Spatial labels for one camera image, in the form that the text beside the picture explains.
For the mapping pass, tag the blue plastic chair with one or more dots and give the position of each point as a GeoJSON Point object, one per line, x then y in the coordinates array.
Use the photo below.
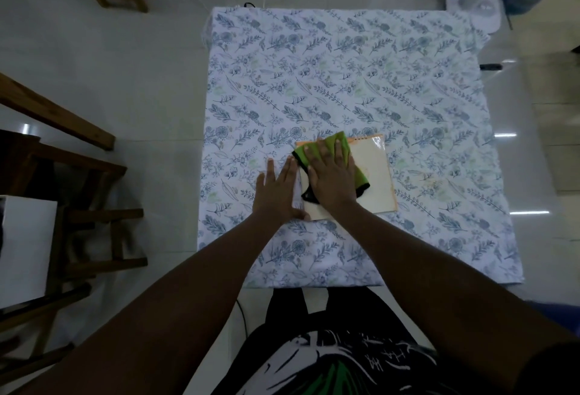
{"type": "Point", "coordinates": [559, 317]}

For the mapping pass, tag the dark wooden chair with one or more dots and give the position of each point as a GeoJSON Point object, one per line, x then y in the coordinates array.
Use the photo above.
{"type": "Point", "coordinates": [40, 306]}
{"type": "Point", "coordinates": [86, 181]}

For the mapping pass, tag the wooden bench rail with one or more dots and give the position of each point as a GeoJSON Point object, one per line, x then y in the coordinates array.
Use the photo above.
{"type": "Point", "coordinates": [59, 113]}

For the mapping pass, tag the green cleaning cloth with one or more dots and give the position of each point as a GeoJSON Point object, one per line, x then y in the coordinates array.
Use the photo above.
{"type": "Point", "coordinates": [360, 179]}

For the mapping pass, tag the person's right little finger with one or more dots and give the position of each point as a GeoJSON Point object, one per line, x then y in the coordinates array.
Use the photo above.
{"type": "Point", "coordinates": [350, 163]}

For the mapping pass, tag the person's right middle finger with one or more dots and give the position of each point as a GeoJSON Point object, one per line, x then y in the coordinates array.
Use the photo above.
{"type": "Point", "coordinates": [324, 151]}

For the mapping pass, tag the small black object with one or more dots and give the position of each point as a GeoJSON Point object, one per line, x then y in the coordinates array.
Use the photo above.
{"type": "Point", "coordinates": [491, 66]}

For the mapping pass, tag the blue floral tablecloth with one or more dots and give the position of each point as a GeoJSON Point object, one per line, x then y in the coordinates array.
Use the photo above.
{"type": "Point", "coordinates": [353, 73]}

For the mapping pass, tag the person's left hand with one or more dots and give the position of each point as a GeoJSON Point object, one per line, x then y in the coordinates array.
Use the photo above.
{"type": "Point", "coordinates": [276, 197]}

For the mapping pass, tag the person's left little finger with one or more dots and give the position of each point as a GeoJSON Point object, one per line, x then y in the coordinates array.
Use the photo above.
{"type": "Point", "coordinates": [261, 181]}

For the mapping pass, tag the person's right hand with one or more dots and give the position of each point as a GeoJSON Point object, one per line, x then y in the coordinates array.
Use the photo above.
{"type": "Point", "coordinates": [333, 179]}

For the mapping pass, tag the person's right forearm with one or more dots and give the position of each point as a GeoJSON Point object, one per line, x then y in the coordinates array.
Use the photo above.
{"type": "Point", "coordinates": [448, 299]}

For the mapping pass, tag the person's left middle finger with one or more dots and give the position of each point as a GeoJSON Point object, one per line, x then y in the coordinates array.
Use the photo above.
{"type": "Point", "coordinates": [281, 175]}

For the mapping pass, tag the person's left forearm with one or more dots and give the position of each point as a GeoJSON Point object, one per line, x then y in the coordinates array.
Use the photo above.
{"type": "Point", "coordinates": [172, 308]}

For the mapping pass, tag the black printed shirt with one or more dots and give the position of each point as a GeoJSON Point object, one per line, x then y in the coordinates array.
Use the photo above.
{"type": "Point", "coordinates": [326, 354]}

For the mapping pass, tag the person's left thumb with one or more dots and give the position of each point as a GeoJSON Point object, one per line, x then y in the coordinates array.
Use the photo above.
{"type": "Point", "coordinates": [302, 214]}

